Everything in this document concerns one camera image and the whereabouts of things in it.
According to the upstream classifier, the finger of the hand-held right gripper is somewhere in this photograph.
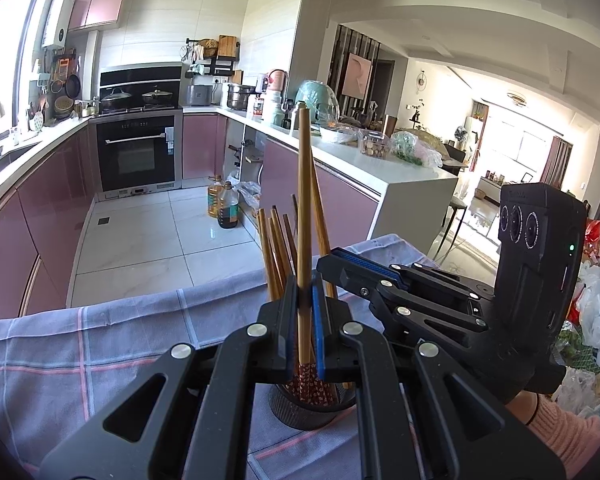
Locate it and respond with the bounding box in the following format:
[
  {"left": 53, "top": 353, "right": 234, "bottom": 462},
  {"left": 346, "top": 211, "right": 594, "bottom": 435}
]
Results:
[
  {"left": 330, "top": 247, "right": 493, "bottom": 303},
  {"left": 316, "top": 255, "right": 493, "bottom": 346}
]

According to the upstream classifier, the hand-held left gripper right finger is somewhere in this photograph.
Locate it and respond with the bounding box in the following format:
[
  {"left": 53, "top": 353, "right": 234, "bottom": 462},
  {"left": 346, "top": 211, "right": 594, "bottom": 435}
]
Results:
[{"left": 310, "top": 277, "right": 567, "bottom": 480}]

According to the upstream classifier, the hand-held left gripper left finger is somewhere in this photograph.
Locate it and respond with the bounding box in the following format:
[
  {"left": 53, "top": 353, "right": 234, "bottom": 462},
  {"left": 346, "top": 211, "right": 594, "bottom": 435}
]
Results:
[{"left": 39, "top": 277, "right": 303, "bottom": 480}]

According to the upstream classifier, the black mesh utensil holder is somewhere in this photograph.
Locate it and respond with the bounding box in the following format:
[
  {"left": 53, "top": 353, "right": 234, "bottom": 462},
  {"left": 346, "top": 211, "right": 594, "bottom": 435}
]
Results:
[{"left": 268, "top": 382, "right": 357, "bottom": 431}]

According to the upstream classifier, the bunch of wooden chopsticks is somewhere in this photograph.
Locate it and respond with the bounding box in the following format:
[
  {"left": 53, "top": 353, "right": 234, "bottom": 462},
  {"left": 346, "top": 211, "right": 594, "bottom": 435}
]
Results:
[{"left": 257, "top": 170, "right": 353, "bottom": 406}]

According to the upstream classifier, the person's right forearm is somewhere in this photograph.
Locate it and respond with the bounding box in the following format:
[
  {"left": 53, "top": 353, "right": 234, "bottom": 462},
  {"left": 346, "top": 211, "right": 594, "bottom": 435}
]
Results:
[{"left": 504, "top": 391, "right": 600, "bottom": 480}]

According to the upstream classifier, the pile of plastic bags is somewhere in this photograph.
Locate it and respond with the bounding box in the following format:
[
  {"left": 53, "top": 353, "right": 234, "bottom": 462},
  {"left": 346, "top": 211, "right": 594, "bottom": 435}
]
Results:
[{"left": 555, "top": 220, "right": 600, "bottom": 418}]

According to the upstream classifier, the white kitchen countertop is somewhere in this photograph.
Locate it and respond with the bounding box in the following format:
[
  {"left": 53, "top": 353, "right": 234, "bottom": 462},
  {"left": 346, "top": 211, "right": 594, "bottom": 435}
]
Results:
[{"left": 0, "top": 104, "right": 459, "bottom": 211}]

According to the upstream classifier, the clear plastic jar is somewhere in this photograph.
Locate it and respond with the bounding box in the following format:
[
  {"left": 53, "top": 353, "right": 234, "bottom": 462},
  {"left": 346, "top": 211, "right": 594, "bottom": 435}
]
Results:
[{"left": 360, "top": 131, "right": 387, "bottom": 157}]

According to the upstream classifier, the plastic bag with greens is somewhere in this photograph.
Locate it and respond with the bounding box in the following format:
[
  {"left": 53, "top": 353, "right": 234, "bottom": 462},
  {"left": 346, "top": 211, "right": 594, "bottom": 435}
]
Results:
[{"left": 389, "top": 131, "right": 444, "bottom": 167}]

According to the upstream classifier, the brown curtain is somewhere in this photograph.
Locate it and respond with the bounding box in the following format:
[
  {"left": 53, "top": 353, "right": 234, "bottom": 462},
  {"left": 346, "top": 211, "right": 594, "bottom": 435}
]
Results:
[{"left": 540, "top": 137, "right": 574, "bottom": 189}]

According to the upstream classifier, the clear plastic bag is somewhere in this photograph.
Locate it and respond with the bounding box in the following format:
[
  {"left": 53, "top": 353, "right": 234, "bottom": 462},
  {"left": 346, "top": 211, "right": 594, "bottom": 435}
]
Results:
[{"left": 237, "top": 180, "right": 262, "bottom": 212}]

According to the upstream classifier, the dark oil bottle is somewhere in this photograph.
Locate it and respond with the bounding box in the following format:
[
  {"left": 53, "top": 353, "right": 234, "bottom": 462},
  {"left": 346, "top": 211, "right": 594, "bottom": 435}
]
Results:
[{"left": 216, "top": 181, "right": 240, "bottom": 230}]

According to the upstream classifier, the blue checked tablecloth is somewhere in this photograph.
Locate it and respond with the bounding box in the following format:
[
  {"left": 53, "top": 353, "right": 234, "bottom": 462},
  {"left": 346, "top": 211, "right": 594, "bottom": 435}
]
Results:
[{"left": 0, "top": 234, "right": 481, "bottom": 480}]

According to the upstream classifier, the steel stockpot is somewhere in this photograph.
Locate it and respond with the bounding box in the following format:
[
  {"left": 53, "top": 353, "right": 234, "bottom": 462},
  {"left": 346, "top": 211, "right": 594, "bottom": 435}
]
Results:
[{"left": 226, "top": 83, "right": 255, "bottom": 110}]

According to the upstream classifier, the black built-in oven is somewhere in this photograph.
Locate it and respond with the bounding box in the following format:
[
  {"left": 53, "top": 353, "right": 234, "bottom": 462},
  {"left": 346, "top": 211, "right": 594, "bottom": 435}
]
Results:
[{"left": 89, "top": 110, "right": 184, "bottom": 197}]

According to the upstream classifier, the black lidded wok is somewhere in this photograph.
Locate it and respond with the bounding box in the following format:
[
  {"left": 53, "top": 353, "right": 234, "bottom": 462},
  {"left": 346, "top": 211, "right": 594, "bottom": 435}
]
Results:
[
  {"left": 100, "top": 88, "right": 134, "bottom": 111},
  {"left": 141, "top": 89, "right": 175, "bottom": 109}
]

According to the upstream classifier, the black range hood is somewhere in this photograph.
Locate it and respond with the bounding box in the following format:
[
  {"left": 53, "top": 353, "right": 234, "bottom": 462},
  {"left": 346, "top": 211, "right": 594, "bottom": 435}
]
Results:
[{"left": 99, "top": 64, "right": 183, "bottom": 111}]

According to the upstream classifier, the white water heater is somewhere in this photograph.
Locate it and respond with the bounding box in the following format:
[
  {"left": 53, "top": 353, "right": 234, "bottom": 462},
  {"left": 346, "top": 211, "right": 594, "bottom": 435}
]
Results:
[{"left": 42, "top": 0, "right": 76, "bottom": 50}]

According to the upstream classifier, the kitchen window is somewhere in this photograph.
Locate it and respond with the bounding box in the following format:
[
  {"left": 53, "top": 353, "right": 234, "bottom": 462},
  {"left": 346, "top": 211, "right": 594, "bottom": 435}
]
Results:
[{"left": 0, "top": 0, "right": 47, "bottom": 161}]

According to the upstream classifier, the framed wall picture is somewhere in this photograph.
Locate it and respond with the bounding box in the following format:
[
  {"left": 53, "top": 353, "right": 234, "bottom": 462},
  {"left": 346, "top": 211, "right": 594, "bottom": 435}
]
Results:
[{"left": 341, "top": 52, "right": 374, "bottom": 99}]

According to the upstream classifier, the wooden slat wall panel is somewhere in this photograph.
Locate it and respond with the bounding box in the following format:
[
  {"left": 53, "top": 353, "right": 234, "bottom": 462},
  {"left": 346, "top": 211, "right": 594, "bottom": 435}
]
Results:
[{"left": 328, "top": 25, "right": 382, "bottom": 117}]

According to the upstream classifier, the black wall rack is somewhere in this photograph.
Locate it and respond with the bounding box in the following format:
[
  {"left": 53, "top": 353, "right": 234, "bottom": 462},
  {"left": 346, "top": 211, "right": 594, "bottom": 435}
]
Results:
[{"left": 182, "top": 35, "right": 242, "bottom": 78}]

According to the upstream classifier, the pink wall cabinet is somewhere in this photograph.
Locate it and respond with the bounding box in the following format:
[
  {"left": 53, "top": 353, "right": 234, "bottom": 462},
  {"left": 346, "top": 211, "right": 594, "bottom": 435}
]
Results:
[{"left": 67, "top": 0, "right": 131, "bottom": 32}]

